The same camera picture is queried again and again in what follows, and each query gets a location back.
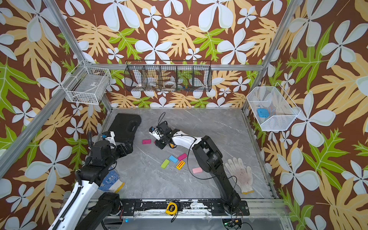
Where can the light pink block bottom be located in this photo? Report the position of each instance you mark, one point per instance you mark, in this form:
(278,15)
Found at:
(197,170)

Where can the white wire basket left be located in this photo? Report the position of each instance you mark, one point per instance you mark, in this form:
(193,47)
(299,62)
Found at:
(87,84)

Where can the blue block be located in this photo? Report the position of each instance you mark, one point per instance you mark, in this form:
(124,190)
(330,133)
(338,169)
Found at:
(173,159)

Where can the white wire basket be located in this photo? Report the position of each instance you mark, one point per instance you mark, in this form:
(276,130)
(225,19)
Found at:
(87,84)
(281,107)

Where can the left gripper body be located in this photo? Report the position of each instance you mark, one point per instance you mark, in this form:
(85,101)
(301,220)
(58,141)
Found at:
(117,153)

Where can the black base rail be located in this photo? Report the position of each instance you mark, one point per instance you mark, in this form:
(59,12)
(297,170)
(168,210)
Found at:
(191,207)

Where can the white work glove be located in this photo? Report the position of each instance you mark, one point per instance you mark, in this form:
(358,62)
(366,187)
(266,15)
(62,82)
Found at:
(242,174)

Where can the black plastic case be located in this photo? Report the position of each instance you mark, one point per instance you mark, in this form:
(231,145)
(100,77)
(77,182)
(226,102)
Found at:
(125,127)

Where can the blue object in basket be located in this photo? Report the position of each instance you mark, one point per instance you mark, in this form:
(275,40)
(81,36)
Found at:
(263,113)

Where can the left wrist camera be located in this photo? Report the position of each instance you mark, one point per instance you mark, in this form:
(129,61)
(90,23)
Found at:
(109,136)

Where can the yellow tape measure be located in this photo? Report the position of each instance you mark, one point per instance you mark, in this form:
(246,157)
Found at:
(172,209)

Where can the black wire basket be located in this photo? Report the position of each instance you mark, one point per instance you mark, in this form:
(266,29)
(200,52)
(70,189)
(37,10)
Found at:
(168,75)

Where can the green block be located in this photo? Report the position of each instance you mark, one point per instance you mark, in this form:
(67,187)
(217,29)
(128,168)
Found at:
(165,163)

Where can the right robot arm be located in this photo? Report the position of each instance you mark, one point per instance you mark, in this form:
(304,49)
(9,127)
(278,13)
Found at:
(208,156)

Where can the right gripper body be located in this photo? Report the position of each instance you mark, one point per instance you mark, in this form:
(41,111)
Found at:
(162,142)

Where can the magenta block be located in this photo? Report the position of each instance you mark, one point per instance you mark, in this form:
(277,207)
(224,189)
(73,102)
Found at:
(182,157)
(146,141)

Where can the blue knit glove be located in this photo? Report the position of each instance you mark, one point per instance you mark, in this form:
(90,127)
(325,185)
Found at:
(112,182)

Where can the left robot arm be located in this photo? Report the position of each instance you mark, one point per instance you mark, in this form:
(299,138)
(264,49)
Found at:
(88,178)

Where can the yellow red striped block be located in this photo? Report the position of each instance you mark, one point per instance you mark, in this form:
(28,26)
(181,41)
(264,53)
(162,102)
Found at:
(180,165)

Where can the white wire basket right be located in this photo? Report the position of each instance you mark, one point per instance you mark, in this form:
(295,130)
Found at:
(281,107)

